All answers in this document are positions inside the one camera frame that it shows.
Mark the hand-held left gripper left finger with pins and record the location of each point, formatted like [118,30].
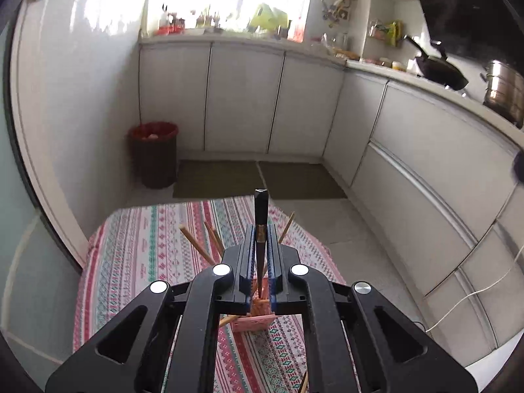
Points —
[245,266]

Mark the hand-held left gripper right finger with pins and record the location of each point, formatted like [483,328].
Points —
[273,266]

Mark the dark-tipped single chopstick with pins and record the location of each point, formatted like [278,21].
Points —
[260,229]

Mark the pink plastic basket holder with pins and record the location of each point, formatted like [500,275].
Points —
[253,321]

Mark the bunch of bamboo chopsticks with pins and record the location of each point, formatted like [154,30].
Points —
[192,237]

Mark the brown floor mat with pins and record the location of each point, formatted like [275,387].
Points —
[217,179]
[303,180]

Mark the striped patterned tablecloth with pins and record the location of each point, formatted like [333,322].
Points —
[135,262]

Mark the red-rimmed trash bin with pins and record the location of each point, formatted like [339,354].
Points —
[153,155]

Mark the white kitchen cabinets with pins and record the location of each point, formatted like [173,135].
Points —
[409,163]

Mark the frosted glass door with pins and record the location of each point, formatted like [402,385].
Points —
[28,254]

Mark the red container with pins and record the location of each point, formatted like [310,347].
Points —
[170,30]

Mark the yellow-green plastic bag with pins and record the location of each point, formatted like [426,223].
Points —
[268,18]

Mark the black wok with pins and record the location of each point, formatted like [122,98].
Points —
[442,71]

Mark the steel stock pot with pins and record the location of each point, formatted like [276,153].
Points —
[505,90]

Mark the black range hood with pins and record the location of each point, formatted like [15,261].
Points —
[470,8]

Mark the wall rack with yellow-green item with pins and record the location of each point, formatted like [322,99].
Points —
[387,32]

